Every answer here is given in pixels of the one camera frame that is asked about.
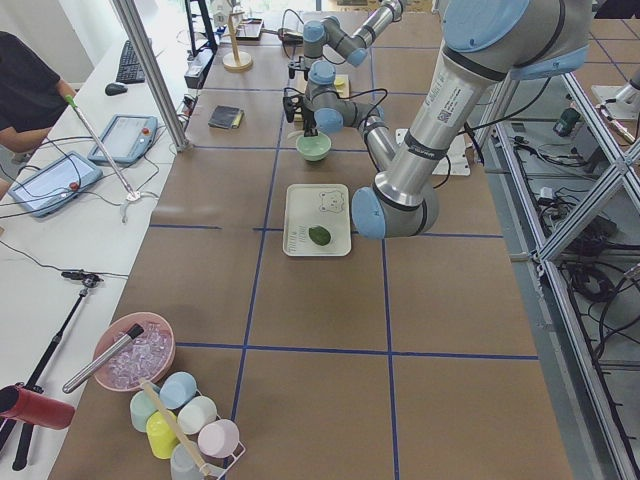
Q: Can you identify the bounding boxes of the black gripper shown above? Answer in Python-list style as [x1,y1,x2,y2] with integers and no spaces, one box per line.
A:
[302,112,318,138]

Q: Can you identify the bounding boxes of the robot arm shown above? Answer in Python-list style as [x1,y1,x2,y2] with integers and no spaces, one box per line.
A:
[290,0,407,71]
[300,0,593,239]

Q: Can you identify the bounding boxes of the mint green bowl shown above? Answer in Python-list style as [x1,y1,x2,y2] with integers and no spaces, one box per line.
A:
[296,132,332,162]

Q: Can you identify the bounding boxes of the metal rod in ice bowl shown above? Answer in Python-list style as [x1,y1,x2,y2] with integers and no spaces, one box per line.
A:
[62,323,144,394]

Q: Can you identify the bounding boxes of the pink ice bowl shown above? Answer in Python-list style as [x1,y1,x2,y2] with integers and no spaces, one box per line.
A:
[94,312,176,393]

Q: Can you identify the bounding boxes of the wooden cutting board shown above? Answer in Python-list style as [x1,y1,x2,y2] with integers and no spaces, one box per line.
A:
[287,74,351,132]

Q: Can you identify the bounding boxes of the grey folded cloth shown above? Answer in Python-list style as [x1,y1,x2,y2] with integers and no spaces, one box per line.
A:
[208,105,244,130]

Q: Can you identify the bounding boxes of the wooden mug tree stand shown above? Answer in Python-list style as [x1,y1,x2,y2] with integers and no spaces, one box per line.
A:
[222,1,253,73]

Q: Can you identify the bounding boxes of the cream bear serving tray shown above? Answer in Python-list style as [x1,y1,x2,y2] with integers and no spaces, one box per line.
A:
[283,184,351,257]

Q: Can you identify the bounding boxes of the far teach pendant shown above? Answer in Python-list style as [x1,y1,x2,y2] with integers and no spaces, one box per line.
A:
[100,114,159,166]

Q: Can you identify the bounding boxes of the teach pendant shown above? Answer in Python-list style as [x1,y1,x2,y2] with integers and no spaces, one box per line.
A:
[100,114,159,166]
[9,151,103,218]

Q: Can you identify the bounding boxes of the black keyboard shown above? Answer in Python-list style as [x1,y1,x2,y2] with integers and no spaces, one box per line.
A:
[116,40,145,84]

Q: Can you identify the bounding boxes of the black computer mouse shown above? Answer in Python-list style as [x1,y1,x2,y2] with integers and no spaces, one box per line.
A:
[104,82,128,96]

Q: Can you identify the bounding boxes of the near teach pendant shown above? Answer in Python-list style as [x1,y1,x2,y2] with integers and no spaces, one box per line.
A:
[9,151,103,218]

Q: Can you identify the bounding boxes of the black tripod stick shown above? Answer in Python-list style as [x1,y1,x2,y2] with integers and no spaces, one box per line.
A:
[1,270,102,471]

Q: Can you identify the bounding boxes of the person in black shirt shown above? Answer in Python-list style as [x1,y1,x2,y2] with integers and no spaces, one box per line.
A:
[1,31,76,154]

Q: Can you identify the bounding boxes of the blue plastic cup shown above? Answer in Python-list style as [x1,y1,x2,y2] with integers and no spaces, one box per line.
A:
[159,371,197,410]

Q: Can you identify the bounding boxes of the white plastic cup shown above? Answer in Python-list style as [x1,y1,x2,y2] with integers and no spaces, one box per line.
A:
[177,395,218,435]

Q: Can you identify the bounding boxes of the green plastic cup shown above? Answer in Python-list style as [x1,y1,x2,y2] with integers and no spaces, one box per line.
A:
[129,390,157,433]

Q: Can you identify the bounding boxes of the pink plastic cup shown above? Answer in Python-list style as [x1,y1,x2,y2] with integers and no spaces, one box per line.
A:
[197,419,240,458]

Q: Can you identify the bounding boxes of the yellow plastic cup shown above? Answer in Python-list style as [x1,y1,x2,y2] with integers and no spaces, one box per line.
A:
[146,411,179,460]

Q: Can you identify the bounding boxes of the clear plastic cup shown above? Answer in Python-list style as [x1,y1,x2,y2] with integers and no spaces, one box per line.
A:
[170,444,204,480]

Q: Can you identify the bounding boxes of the red cylinder bottle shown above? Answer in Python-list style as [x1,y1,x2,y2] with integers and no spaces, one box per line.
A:
[1,385,75,430]

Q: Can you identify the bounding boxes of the aluminium frame post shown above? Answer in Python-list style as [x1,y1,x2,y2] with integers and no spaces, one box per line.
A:
[113,0,190,152]

